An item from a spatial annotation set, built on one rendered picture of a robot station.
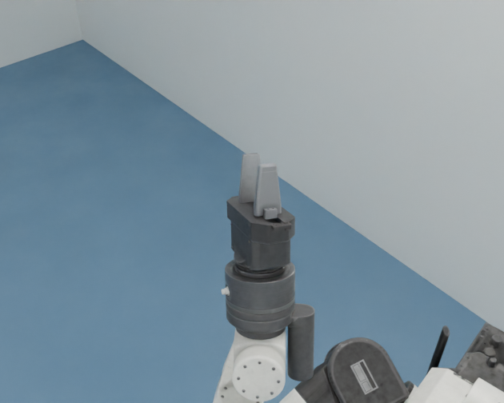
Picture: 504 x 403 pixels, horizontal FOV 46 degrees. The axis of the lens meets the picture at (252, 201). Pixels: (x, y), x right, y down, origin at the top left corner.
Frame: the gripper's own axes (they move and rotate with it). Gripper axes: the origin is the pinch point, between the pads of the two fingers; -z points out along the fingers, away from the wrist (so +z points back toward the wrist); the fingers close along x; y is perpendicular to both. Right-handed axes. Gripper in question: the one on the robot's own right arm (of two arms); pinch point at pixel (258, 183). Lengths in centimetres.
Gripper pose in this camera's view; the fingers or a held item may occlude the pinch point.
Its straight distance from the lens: 71.9
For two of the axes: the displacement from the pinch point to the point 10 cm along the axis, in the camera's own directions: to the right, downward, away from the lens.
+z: 0.1, 9.5, 3.1
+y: -9.4, 1.2, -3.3
